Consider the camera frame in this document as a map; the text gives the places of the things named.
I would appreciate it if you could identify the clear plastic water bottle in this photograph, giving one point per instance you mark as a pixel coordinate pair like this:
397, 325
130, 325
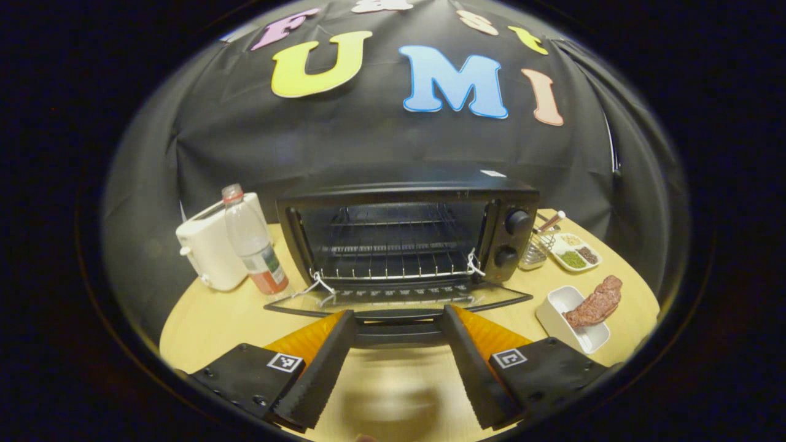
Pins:
258, 258

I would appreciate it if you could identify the black backdrop cloth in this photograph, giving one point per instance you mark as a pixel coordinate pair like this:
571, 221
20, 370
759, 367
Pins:
368, 147

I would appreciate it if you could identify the white toaster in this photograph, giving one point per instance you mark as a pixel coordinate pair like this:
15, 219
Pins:
206, 252

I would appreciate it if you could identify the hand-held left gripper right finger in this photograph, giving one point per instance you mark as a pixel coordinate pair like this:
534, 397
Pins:
473, 368

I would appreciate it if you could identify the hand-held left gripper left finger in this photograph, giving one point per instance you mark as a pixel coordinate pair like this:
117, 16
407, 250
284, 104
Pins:
325, 368

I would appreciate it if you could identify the red raw steak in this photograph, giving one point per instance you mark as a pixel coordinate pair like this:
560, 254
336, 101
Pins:
595, 304

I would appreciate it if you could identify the white divided bean dish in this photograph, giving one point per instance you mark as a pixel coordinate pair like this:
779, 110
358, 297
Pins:
574, 258

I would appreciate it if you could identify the white rectangular dish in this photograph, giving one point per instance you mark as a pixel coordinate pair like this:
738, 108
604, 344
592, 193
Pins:
562, 304

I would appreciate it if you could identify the black electric oven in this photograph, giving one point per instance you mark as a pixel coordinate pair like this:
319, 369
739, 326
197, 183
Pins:
405, 193

